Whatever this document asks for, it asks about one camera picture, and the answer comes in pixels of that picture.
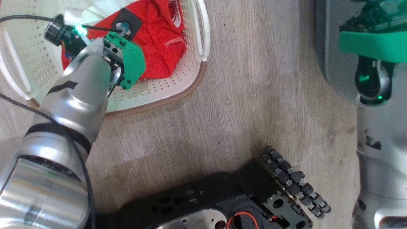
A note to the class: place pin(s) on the red clothing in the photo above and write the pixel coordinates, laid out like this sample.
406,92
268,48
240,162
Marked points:
159,47

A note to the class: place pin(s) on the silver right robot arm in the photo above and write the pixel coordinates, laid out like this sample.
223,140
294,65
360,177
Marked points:
381,159

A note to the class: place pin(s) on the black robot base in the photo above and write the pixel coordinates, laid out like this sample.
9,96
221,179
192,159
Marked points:
206,194

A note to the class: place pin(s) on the white garment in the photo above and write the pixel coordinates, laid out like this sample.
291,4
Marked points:
92,12

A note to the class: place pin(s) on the black roller omni wheel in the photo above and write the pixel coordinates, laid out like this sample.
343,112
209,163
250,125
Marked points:
295,181

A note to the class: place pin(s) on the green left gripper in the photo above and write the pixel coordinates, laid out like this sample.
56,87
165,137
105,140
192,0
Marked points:
133,63

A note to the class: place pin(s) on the grey fabric sofa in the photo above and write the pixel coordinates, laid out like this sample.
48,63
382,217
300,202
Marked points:
327,47

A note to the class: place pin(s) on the cream laundry basket brown rim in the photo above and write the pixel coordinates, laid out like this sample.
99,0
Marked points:
165,89

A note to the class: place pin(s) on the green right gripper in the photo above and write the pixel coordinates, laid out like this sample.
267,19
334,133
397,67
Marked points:
375,44

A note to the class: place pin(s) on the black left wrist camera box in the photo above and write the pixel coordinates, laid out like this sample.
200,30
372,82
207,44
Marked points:
133,22

